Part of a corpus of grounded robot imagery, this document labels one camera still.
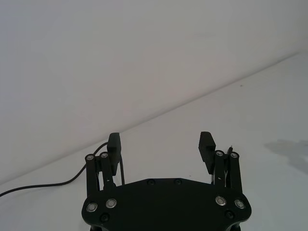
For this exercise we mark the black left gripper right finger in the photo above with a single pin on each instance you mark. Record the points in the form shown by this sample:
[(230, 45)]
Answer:
[(207, 154)]

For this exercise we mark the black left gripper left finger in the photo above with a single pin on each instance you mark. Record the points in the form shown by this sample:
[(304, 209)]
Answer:
[(113, 154)]

